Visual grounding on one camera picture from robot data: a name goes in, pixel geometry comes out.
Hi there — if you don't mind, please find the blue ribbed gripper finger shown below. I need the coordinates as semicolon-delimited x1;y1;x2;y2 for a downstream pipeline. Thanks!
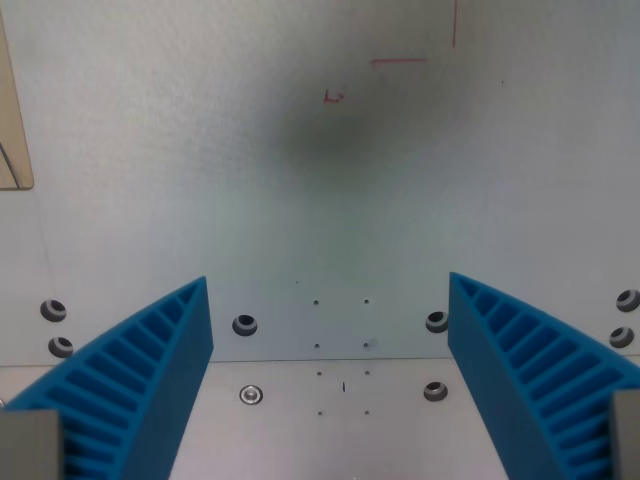
0;275;215;480
447;271;640;480

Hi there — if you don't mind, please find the silver screw in plate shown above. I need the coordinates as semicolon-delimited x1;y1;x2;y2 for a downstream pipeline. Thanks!
239;384;266;407

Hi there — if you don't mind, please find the beige board with rounded corner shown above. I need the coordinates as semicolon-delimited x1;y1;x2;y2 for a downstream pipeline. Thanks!
0;8;36;192

